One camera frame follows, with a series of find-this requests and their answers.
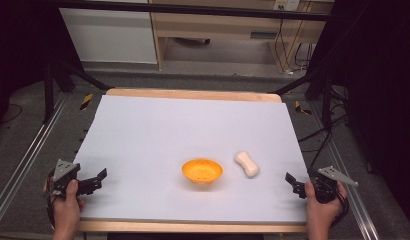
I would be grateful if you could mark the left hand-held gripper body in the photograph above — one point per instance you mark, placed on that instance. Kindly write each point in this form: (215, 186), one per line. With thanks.
(63, 170)

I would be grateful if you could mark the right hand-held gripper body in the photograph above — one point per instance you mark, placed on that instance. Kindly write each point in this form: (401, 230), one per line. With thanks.
(326, 186)

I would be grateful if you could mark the person's right hand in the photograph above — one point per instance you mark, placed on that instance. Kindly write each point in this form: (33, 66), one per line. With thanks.
(321, 213)

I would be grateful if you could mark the person's left hand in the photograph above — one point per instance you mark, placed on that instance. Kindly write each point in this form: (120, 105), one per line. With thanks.
(67, 210)

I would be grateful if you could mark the white bone-shaped soap bar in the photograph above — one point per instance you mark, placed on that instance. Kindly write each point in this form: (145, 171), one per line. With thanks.
(247, 164)

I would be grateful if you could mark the yellow black floor tape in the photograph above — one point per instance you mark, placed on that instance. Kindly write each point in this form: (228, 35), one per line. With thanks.
(301, 108)
(86, 101)

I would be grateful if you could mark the black metal stand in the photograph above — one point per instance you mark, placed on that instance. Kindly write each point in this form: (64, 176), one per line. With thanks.
(321, 90)
(49, 90)

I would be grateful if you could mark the orange plastic bowl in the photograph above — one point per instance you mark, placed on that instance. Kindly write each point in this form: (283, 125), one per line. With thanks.
(202, 170)

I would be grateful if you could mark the white table sheet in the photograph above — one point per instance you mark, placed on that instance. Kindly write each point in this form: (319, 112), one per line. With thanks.
(179, 133)

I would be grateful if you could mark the black curtain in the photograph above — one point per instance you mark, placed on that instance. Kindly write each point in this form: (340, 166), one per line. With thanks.
(379, 93)
(23, 43)

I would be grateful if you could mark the wooden table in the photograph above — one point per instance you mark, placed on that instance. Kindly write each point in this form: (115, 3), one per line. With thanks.
(193, 94)

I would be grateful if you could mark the white cabinet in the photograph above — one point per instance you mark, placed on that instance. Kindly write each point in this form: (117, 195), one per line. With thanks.
(109, 33)

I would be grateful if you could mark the wooden desk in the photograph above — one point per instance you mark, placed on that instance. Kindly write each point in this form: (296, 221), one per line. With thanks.
(213, 25)

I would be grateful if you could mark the aluminium floor rail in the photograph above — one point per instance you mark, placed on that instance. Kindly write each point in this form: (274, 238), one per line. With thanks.
(26, 160)
(349, 186)

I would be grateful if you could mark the black horizontal frame bar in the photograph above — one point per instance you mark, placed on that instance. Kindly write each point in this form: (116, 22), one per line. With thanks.
(193, 9)

